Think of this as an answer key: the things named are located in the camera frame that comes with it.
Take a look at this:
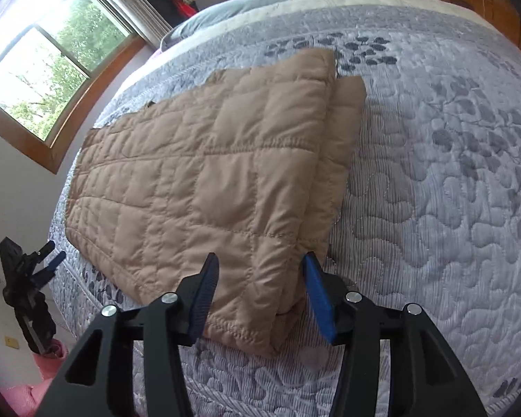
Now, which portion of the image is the bed with grey quilt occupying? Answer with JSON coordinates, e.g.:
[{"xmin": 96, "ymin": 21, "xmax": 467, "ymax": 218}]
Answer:
[{"xmin": 48, "ymin": 0, "xmax": 521, "ymax": 417}]

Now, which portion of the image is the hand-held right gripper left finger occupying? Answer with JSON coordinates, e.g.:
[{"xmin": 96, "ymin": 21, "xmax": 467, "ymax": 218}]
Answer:
[{"xmin": 35, "ymin": 252, "xmax": 221, "ymax": 417}]

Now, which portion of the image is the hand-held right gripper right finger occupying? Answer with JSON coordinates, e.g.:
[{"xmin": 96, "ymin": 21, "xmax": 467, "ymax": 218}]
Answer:
[{"xmin": 301, "ymin": 252, "xmax": 489, "ymax": 417}]

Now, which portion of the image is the large wooden-framed window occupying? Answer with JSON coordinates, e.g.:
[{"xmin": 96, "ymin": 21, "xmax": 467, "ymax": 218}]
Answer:
[{"xmin": 0, "ymin": 0, "xmax": 146, "ymax": 174}]

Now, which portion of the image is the pink cloth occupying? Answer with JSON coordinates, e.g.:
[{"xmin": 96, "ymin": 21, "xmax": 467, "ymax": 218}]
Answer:
[{"xmin": 4, "ymin": 341, "xmax": 70, "ymax": 417}]

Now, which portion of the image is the plain grey curtain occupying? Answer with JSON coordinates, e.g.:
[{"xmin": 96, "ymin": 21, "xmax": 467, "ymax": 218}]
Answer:
[{"xmin": 93, "ymin": 0, "xmax": 174, "ymax": 46}]

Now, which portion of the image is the blue-grey pillow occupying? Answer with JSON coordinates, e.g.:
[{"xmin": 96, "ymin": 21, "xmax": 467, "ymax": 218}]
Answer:
[{"xmin": 160, "ymin": 0, "xmax": 289, "ymax": 50}]

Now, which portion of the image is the wooden desk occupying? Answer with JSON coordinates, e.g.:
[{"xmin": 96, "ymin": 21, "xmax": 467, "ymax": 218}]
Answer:
[{"xmin": 432, "ymin": 0, "xmax": 521, "ymax": 35}]

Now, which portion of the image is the beige quilted jacket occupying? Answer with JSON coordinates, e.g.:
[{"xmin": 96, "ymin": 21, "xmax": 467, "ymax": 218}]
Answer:
[{"xmin": 64, "ymin": 48, "xmax": 367, "ymax": 359}]

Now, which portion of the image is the red hanging garment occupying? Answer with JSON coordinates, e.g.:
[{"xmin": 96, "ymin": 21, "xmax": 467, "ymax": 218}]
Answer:
[{"xmin": 176, "ymin": 0, "xmax": 199, "ymax": 20}]

